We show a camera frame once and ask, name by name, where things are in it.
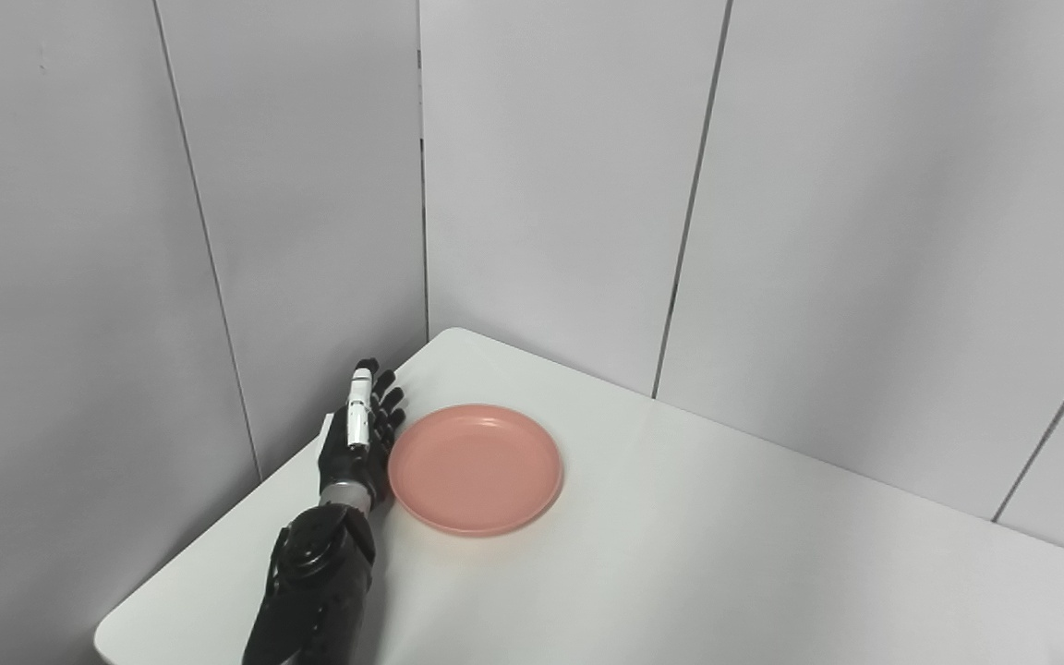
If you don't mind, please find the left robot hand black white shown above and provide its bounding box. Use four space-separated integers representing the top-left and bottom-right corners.
315 358 405 514

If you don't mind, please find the pink round plate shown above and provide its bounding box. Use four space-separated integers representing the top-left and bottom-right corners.
387 404 564 538

